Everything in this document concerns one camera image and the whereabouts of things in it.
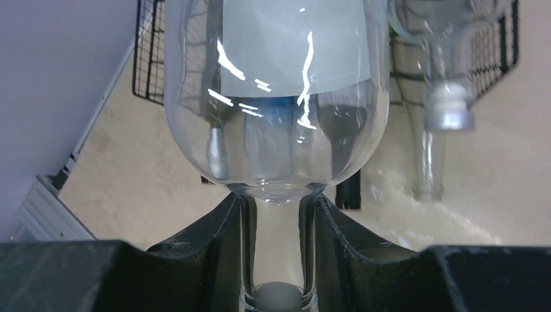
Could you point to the blue square glass bottle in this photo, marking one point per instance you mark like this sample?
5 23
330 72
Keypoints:
278 136

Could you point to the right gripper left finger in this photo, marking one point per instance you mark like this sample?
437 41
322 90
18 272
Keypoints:
197 269

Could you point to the green wine bottle gold label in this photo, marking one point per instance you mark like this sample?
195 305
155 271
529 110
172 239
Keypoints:
217 154

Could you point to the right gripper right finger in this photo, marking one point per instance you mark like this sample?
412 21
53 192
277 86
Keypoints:
357 270

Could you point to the clear bottle white cap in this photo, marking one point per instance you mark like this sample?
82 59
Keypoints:
445 29
218 53

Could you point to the clear glass bottle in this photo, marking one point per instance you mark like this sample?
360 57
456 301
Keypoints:
429 155

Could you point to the black wire wine rack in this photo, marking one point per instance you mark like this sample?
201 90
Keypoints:
495 51

